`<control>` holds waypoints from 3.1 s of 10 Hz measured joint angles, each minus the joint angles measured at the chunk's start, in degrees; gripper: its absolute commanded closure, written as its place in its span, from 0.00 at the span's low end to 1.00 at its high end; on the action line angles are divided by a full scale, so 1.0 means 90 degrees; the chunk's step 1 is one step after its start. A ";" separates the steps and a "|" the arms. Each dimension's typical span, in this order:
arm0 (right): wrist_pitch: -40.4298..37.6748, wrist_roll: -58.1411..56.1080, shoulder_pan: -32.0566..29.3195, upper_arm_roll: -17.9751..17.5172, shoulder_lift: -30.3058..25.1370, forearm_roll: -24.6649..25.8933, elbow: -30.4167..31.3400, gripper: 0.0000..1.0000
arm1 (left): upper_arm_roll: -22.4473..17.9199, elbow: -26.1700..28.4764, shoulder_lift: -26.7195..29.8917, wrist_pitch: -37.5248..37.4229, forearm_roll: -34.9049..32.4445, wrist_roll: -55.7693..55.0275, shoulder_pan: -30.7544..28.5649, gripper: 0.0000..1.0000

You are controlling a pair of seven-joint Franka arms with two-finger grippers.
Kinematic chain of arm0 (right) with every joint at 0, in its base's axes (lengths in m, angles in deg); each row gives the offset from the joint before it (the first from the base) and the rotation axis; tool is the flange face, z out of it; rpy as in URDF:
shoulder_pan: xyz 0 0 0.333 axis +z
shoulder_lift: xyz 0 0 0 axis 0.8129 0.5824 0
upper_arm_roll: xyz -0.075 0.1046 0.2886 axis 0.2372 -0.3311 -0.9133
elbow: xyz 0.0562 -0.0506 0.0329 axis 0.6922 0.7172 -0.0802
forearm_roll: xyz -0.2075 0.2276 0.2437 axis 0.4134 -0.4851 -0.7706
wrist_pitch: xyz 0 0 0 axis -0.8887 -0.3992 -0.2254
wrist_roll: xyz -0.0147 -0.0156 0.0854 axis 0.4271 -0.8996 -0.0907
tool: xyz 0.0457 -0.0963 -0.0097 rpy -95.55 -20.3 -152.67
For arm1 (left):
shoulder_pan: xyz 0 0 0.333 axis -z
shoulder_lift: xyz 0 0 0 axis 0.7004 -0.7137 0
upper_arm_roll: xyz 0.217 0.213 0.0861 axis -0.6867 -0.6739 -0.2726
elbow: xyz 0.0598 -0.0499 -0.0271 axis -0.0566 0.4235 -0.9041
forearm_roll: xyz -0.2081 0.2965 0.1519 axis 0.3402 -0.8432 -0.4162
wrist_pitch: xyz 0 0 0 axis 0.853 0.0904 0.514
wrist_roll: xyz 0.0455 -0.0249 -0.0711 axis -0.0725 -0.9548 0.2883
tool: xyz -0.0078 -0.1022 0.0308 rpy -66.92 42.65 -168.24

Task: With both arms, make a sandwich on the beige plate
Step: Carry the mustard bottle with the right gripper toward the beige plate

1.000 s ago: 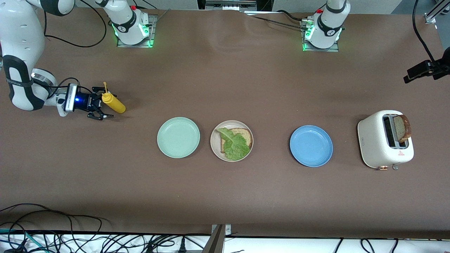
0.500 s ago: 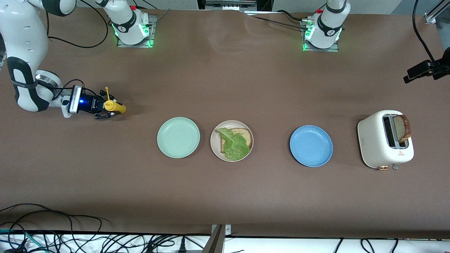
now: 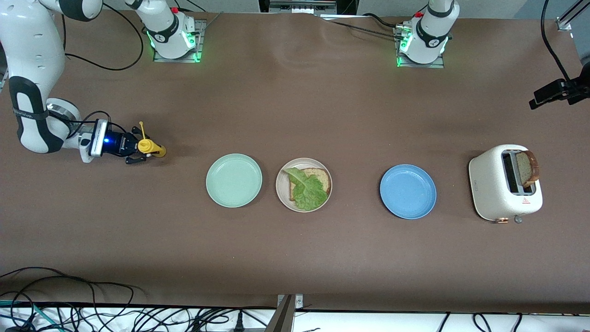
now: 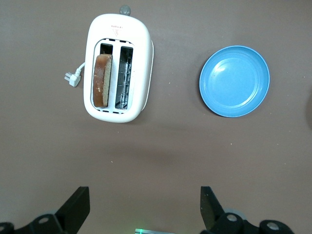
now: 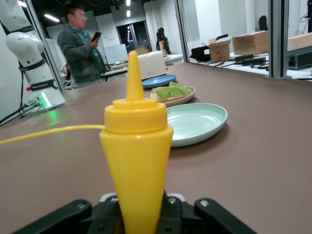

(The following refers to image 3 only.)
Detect yellow mustard squeeze bottle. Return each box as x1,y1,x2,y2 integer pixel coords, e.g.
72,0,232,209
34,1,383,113
138,121,167,159

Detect brown bread slice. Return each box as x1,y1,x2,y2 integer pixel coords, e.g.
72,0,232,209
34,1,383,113
289,168,332,202
515,150,540,188

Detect beige plate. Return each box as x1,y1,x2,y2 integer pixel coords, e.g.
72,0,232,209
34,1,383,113
276,158,333,213

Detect green lettuce leaf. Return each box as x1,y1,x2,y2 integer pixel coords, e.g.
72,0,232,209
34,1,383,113
283,167,329,212

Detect mint green plate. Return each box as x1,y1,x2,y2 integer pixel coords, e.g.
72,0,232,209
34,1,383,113
206,154,263,208

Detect blue plate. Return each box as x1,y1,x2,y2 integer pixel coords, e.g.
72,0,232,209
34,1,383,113
380,164,437,220

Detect white two-slot toaster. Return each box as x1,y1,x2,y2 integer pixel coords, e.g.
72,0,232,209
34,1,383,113
468,144,543,225

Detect black and silver control box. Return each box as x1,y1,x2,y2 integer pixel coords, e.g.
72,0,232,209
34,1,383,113
258,0,358,17

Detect dark metal profile bar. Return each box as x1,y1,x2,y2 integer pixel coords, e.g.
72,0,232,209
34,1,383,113
264,295,295,332

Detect aluminium frame profile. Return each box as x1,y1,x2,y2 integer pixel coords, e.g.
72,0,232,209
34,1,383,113
556,0,590,32

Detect grey metal base plate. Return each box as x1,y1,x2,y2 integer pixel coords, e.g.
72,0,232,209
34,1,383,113
153,19,206,63
395,25,445,69

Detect teal cable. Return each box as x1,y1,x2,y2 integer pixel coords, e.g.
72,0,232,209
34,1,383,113
0,300,63,332

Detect black braided cable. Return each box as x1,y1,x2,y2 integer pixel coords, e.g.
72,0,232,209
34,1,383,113
328,18,401,40

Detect small metal bracket plate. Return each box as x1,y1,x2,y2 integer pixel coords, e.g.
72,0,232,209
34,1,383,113
277,294,305,310

